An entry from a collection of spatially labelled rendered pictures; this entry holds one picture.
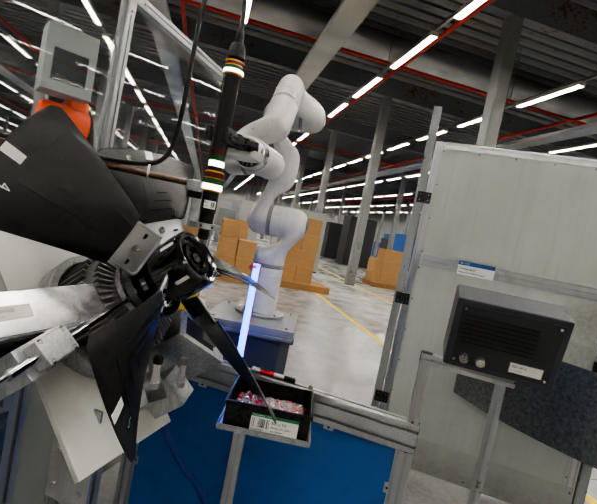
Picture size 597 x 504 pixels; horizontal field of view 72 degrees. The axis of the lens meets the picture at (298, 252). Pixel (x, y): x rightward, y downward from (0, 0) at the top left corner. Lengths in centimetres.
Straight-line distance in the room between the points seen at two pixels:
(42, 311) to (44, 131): 28
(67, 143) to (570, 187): 247
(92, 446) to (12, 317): 29
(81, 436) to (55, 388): 10
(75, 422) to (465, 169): 232
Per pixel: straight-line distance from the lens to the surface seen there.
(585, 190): 276
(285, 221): 153
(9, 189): 73
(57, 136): 77
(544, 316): 114
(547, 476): 295
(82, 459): 87
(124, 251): 81
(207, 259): 87
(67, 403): 88
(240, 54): 98
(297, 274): 916
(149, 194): 97
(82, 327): 74
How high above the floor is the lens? 132
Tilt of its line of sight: 3 degrees down
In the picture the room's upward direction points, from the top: 11 degrees clockwise
